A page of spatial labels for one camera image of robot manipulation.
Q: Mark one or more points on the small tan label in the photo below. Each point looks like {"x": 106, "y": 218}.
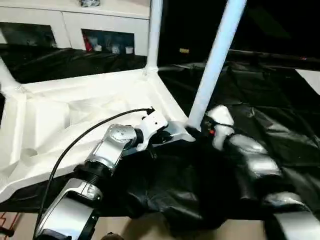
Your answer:
{"x": 184, "y": 50}

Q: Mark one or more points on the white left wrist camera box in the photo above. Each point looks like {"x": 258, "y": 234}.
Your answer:
{"x": 152, "y": 124}

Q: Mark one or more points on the grey object on cabinet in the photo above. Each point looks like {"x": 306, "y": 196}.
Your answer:
{"x": 90, "y": 2}

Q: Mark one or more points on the white plastic table leg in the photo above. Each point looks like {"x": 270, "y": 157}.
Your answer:
{"x": 7, "y": 77}
{"x": 154, "y": 32}
{"x": 217, "y": 55}

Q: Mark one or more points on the red bottle in cabinet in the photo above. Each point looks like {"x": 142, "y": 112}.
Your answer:
{"x": 88, "y": 45}

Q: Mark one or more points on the long black bar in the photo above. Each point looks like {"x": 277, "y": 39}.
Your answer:
{"x": 280, "y": 56}

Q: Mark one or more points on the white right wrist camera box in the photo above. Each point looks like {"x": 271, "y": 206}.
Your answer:
{"x": 220, "y": 117}

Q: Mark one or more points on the white cabinet with glass doors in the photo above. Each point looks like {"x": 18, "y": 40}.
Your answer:
{"x": 60, "y": 22}

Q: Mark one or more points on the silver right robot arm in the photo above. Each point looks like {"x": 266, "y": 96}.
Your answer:
{"x": 250, "y": 160}

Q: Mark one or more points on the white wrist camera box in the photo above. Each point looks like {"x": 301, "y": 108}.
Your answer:
{"x": 220, "y": 117}
{"x": 152, "y": 124}

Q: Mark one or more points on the white plastic table top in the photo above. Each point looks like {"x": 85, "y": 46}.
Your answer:
{"x": 65, "y": 105}

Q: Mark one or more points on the black plastic mat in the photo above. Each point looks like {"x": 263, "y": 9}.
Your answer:
{"x": 275, "y": 115}

